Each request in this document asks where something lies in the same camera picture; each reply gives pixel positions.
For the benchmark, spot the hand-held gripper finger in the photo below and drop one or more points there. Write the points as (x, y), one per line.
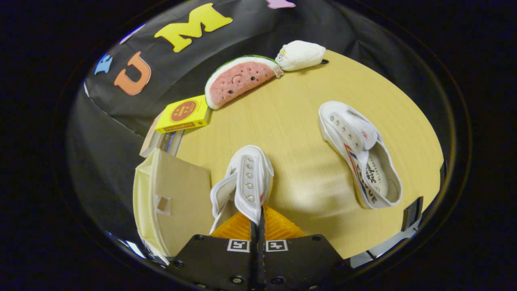
(261, 262)
(254, 262)

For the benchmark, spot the white canvas shoe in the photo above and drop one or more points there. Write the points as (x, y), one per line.
(355, 149)
(250, 178)

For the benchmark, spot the cream fabric storage box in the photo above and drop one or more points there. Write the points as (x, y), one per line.
(181, 194)

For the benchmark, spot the blue book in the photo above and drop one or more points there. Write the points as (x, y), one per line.
(178, 141)

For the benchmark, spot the yellow book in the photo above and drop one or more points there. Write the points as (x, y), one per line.
(183, 115)

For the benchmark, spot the watermelon slice plush toy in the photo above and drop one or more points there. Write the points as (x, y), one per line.
(240, 79)

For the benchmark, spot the white plush toy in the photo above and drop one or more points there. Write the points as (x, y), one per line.
(301, 54)

